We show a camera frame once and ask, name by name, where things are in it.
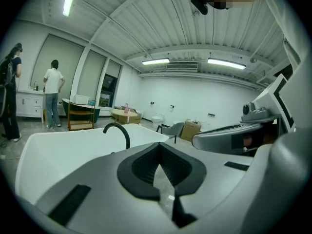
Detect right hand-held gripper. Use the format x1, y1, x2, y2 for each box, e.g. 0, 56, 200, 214
191, 73, 297, 157

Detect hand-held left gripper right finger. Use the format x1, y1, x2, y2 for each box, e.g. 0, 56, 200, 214
159, 141, 254, 234

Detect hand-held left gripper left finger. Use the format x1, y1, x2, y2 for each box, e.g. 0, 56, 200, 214
36, 141, 179, 234

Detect white bathtub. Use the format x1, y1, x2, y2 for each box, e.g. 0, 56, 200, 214
15, 123, 170, 204

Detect closed brown cardboard box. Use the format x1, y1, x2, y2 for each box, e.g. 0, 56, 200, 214
180, 118, 202, 142

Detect grey chair black legs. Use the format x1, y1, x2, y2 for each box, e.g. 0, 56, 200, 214
156, 121, 185, 144

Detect black curved faucet spout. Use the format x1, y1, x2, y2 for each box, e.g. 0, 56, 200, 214
102, 122, 131, 150

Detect wooden shelf rack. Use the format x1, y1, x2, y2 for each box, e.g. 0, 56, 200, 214
67, 101, 95, 131

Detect white toilet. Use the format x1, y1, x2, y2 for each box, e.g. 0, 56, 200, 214
151, 113, 165, 128

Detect round wooden table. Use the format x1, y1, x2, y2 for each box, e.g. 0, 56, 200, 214
110, 109, 138, 118
113, 106, 143, 125

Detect ceiling air vent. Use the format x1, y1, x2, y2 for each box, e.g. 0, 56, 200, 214
166, 61, 198, 73

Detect white storage box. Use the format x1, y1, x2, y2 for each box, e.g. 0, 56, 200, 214
74, 94, 90, 106

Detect dark window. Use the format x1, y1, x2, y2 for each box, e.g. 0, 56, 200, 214
98, 73, 117, 108

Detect narrow grey roller blind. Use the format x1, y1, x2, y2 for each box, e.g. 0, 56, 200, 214
77, 50, 108, 104

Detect white vanity cabinet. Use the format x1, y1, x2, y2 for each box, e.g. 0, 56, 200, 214
15, 89, 46, 124

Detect short grey roller blind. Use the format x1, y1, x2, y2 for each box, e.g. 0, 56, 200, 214
106, 59, 122, 77

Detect wide grey roller blind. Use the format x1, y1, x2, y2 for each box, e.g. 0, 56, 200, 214
31, 34, 85, 90

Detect black head camera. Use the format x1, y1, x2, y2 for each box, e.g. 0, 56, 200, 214
191, 0, 209, 16

